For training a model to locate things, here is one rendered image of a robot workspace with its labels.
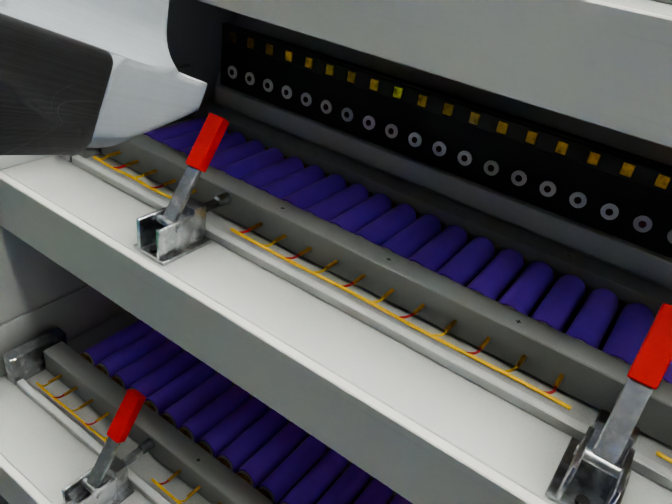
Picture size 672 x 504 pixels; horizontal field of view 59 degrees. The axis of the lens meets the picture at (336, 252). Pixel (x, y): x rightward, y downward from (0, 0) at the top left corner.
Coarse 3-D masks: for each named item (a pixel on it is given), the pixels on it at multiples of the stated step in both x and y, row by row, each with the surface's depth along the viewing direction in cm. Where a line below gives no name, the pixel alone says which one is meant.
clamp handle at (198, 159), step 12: (216, 120) 36; (204, 132) 36; (216, 132) 36; (204, 144) 36; (216, 144) 37; (192, 156) 36; (204, 156) 36; (192, 168) 37; (204, 168) 37; (180, 180) 37; (192, 180) 36; (180, 192) 37; (168, 204) 37; (180, 204) 36; (168, 216) 37; (180, 216) 37
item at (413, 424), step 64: (320, 128) 48; (0, 192) 43; (64, 192) 42; (448, 192) 44; (64, 256) 41; (128, 256) 36; (192, 256) 37; (640, 256) 38; (192, 320) 35; (256, 320) 33; (320, 320) 34; (256, 384) 34; (320, 384) 30; (384, 384) 30; (448, 384) 31; (512, 384) 31; (384, 448) 29; (448, 448) 27; (512, 448) 28; (640, 448) 29
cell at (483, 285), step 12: (504, 252) 39; (516, 252) 39; (492, 264) 38; (504, 264) 38; (516, 264) 38; (480, 276) 36; (492, 276) 36; (504, 276) 37; (480, 288) 35; (492, 288) 36; (504, 288) 37
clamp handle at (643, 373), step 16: (656, 320) 25; (656, 336) 25; (640, 352) 25; (656, 352) 25; (640, 368) 25; (656, 368) 25; (640, 384) 25; (656, 384) 25; (624, 400) 25; (640, 400) 25; (624, 416) 25; (608, 432) 25; (624, 432) 25; (608, 448) 25
